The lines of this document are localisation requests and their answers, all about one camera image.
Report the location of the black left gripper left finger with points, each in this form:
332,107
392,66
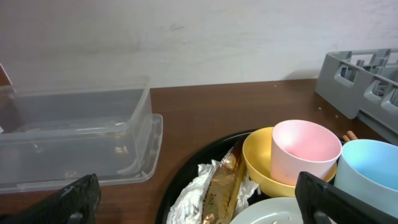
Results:
75,203

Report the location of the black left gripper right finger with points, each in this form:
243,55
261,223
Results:
322,203

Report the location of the grey plate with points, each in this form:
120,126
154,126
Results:
281,210

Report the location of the light blue cup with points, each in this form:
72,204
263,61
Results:
367,170

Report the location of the pink cup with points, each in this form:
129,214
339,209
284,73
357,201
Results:
299,145

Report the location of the wooden chopstick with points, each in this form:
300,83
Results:
351,136
346,138

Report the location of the gold coffee sachet wrapper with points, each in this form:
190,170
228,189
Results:
222,193

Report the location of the white tissue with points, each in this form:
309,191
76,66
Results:
188,205

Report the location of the clear plastic waste bin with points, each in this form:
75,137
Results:
51,138

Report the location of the grey dishwasher rack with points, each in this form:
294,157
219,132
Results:
363,84

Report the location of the round black tray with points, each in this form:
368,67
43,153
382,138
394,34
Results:
214,151

